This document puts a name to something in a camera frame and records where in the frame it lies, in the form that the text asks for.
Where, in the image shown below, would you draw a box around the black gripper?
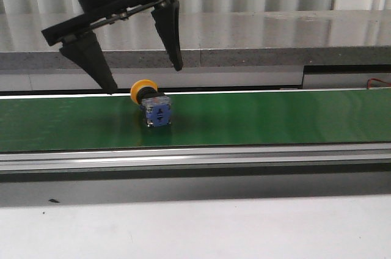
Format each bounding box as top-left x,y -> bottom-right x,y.
42,0 -> 183,93

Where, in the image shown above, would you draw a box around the yellow push button blue base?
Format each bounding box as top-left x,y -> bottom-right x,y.
130,79 -> 172,127

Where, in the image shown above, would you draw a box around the white cabinet front panel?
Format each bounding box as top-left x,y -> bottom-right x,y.
1,65 -> 390,92

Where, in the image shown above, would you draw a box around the grey granite countertop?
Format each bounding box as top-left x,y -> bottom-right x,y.
1,10 -> 390,71

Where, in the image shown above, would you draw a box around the green conveyor belt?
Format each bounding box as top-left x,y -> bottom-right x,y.
1,89 -> 390,152

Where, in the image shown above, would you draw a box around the white conveyor rear rail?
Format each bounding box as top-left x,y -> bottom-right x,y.
1,87 -> 390,100

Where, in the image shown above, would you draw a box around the red wire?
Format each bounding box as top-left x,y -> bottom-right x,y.
367,78 -> 391,90

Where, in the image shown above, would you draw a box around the aluminium conveyor front rail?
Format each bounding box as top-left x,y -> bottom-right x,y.
1,143 -> 390,182

